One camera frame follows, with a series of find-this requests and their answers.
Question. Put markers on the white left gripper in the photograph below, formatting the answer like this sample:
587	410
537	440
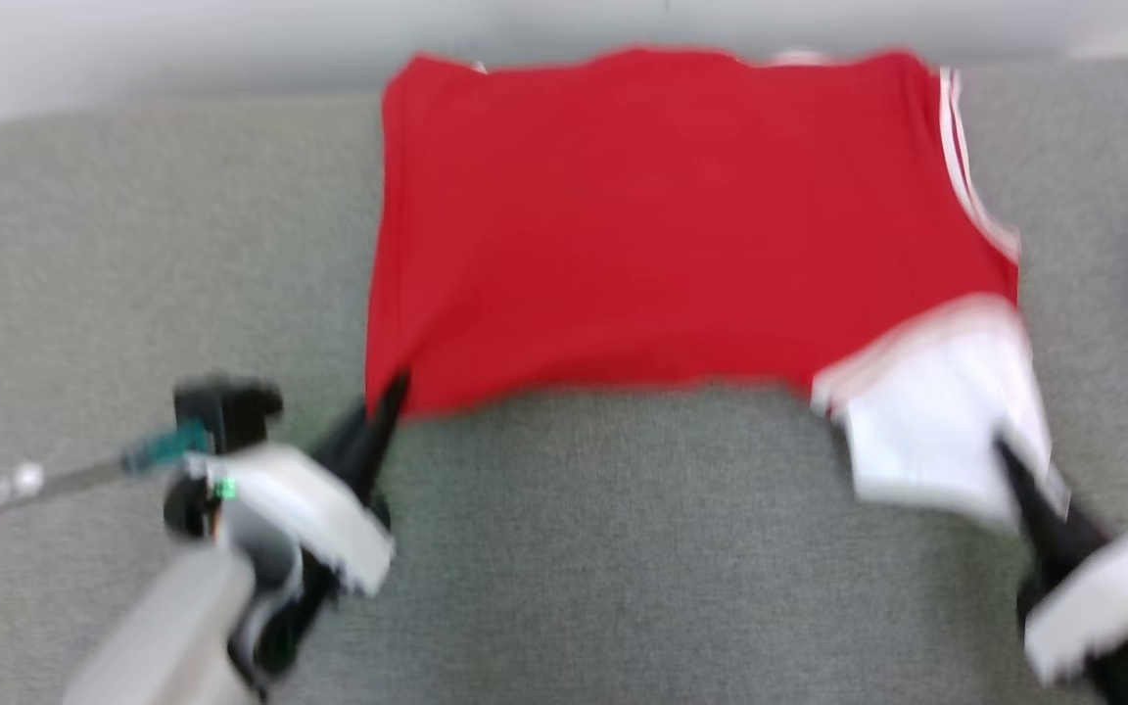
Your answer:
319	509

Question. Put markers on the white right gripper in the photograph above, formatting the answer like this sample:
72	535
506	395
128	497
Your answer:
1112	597

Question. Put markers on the red and white basketball jersey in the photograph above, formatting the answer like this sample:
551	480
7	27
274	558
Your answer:
672	225

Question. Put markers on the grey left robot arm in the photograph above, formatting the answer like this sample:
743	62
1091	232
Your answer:
172	627

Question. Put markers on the grey fabric sofa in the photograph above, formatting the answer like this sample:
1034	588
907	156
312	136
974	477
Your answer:
623	548

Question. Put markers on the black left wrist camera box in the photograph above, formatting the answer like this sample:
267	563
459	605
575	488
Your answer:
231	406

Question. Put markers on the teal left camera connector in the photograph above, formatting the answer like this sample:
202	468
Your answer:
167	446

